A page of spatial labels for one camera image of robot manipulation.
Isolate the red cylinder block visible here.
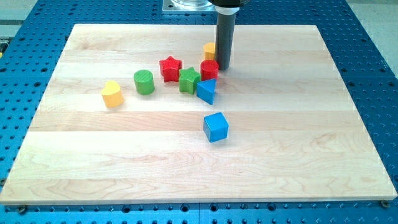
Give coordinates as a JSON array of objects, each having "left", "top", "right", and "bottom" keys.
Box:
[{"left": 200, "top": 60, "right": 219, "bottom": 81}]

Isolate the board corner screw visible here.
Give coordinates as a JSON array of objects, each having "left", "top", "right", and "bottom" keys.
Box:
[
  {"left": 16, "top": 205, "right": 27, "bottom": 214},
  {"left": 379, "top": 200, "right": 390, "bottom": 208}
]

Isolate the blue triangle block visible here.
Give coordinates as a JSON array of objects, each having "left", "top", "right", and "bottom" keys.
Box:
[{"left": 197, "top": 78, "right": 216, "bottom": 105}]

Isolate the green cylinder block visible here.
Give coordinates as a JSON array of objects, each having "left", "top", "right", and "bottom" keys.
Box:
[{"left": 133, "top": 70, "right": 155, "bottom": 95}]

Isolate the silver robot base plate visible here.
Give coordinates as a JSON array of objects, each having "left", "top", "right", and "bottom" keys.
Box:
[{"left": 162, "top": 0, "right": 215, "bottom": 12}]

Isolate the black robot arm end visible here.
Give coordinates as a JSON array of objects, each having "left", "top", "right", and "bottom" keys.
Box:
[{"left": 208, "top": 0, "right": 251, "bottom": 8}]

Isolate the yellow heart block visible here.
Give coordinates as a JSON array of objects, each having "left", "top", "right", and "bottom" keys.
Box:
[{"left": 101, "top": 80, "right": 124, "bottom": 108}]

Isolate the blue cube block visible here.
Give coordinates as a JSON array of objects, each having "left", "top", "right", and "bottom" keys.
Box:
[{"left": 203, "top": 112, "right": 229, "bottom": 142}]

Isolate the light wooden board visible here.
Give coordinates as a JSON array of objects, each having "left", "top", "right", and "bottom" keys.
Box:
[{"left": 1, "top": 24, "right": 397, "bottom": 205}]

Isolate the green star block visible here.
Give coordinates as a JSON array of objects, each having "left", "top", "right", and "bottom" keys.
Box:
[{"left": 178, "top": 67, "right": 201, "bottom": 95}]

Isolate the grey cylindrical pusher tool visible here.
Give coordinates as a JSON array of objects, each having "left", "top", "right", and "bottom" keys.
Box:
[{"left": 215, "top": 6, "right": 240, "bottom": 70}]

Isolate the right board corner screw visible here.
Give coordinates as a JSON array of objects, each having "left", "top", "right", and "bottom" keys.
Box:
[{"left": 379, "top": 200, "right": 390, "bottom": 208}]

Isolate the left board corner screw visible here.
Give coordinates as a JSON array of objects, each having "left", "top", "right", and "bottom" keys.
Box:
[{"left": 16, "top": 205, "right": 27, "bottom": 214}]

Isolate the red star block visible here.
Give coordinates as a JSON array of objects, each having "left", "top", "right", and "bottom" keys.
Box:
[{"left": 159, "top": 56, "right": 182, "bottom": 82}]

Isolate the yellow block behind pusher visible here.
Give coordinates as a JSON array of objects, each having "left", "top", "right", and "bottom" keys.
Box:
[{"left": 203, "top": 42, "right": 215, "bottom": 60}]

